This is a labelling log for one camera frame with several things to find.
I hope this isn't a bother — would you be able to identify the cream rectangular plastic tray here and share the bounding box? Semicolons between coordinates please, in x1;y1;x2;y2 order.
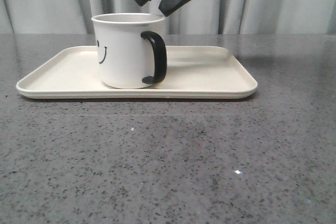
16;46;258;99

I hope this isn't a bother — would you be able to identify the white smiley mug black handle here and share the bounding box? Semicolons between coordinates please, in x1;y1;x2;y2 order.
91;13;167;89

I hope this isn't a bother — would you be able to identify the grey pleated curtain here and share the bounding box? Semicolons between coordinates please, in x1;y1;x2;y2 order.
1;0;335;35

